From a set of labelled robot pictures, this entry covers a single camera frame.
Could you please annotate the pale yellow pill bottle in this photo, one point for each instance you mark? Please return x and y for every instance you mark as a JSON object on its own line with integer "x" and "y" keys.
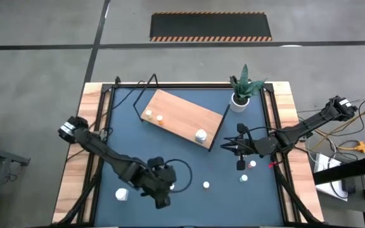
{"x": 148, "y": 113}

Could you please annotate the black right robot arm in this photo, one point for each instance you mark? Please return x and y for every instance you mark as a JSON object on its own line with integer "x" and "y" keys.
{"x": 312, "y": 122}

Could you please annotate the black hazard striped floor mat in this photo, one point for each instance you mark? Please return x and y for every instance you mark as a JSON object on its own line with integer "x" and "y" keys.
{"x": 211, "y": 27}

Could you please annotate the yellow power splitter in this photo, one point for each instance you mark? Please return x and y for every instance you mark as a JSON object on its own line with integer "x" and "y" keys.
{"x": 361, "y": 147}

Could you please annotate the wooden shelf black metal frame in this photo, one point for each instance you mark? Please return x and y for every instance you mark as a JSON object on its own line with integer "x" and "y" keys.
{"x": 182, "y": 117}

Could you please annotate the snake plant white pot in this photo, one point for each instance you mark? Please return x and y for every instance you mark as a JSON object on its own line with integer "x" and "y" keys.
{"x": 244, "y": 88}

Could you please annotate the amber pill bottle white cap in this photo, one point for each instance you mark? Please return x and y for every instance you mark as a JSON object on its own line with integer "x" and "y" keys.
{"x": 159, "y": 118}
{"x": 206, "y": 184}

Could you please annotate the pink pill bottle white cap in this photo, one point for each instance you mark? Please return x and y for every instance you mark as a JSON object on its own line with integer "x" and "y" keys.
{"x": 172, "y": 187}

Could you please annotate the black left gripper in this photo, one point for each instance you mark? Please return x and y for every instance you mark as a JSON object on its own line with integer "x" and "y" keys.
{"x": 158, "y": 177}

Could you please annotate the red pill bottle white cap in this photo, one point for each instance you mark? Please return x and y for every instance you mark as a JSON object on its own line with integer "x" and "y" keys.
{"x": 252, "y": 164}

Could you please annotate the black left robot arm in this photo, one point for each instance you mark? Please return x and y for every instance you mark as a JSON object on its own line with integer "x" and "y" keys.
{"x": 106, "y": 152}

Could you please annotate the white box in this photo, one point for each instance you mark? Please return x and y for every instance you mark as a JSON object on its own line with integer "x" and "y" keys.
{"x": 325, "y": 163}

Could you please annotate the black aluminium table frame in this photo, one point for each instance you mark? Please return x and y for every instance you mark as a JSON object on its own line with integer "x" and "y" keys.
{"x": 201, "y": 85}

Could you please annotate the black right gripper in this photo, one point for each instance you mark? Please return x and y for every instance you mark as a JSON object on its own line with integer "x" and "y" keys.
{"x": 250, "y": 147}

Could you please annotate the black desk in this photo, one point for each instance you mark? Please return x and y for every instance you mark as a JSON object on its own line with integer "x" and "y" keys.
{"x": 347, "y": 169}

